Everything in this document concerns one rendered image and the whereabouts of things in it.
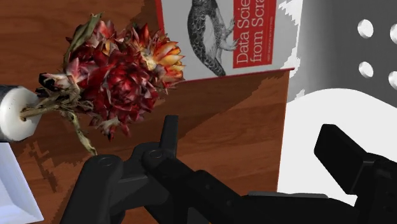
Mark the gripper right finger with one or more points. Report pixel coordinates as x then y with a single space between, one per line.
366 173

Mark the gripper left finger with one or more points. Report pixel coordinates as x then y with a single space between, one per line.
102 186

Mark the white square plate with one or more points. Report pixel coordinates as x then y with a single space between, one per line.
14 198

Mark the white vase with red flowers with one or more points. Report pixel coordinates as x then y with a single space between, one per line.
121 83

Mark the brown wooden table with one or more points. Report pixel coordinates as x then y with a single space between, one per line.
232 130

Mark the white book with bird drawing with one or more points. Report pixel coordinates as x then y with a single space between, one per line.
180 40

